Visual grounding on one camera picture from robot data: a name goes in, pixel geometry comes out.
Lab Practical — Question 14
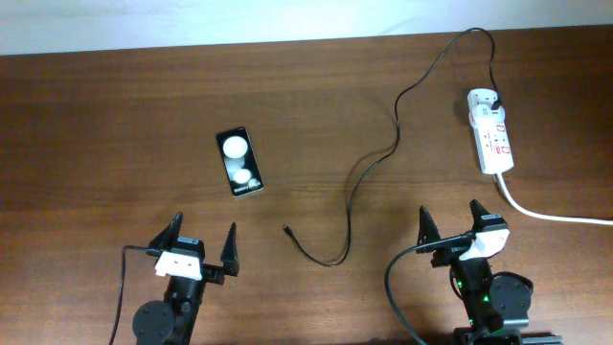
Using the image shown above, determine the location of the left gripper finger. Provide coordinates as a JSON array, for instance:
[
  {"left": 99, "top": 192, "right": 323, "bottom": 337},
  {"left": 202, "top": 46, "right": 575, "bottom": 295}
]
[
  {"left": 220, "top": 222, "right": 239, "bottom": 277},
  {"left": 148, "top": 212, "right": 184, "bottom": 250}
]

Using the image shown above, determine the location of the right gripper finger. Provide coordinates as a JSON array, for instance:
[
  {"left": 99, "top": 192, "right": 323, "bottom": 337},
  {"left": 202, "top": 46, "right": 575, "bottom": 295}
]
[
  {"left": 417, "top": 206, "right": 441, "bottom": 253},
  {"left": 469, "top": 199, "right": 508, "bottom": 233}
]

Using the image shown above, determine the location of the black smartphone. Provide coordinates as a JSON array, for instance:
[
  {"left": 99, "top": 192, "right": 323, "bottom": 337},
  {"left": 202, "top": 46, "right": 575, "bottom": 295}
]
[{"left": 216, "top": 126, "right": 264, "bottom": 197}]

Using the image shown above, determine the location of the white power strip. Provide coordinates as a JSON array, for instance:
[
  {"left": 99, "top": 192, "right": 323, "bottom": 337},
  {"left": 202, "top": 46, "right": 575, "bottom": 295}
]
[{"left": 467, "top": 88, "right": 514, "bottom": 175}]

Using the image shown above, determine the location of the black charging cable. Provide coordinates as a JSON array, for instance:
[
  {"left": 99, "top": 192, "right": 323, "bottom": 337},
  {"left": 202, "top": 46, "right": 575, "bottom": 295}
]
[{"left": 282, "top": 27, "right": 504, "bottom": 268}]

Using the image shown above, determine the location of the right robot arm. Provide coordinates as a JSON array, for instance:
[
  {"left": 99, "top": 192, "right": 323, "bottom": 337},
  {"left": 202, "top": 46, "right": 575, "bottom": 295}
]
[{"left": 417, "top": 199, "right": 562, "bottom": 345}]

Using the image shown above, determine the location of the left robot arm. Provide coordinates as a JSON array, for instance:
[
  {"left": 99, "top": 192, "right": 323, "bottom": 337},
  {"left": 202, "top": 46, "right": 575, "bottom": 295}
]
[{"left": 132, "top": 213, "right": 239, "bottom": 345}]

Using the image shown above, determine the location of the white charger adapter plug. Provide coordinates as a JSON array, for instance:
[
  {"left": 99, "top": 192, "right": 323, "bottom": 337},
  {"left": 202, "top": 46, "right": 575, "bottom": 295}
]
[{"left": 468, "top": 104, "right": 506, "bottom": 128}]

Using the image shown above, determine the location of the white power strip cord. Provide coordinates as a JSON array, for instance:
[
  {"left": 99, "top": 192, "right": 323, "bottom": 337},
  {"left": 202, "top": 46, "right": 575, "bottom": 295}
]
[{"left": 493, "top": 172, "right": 613, "bottom": 227}]

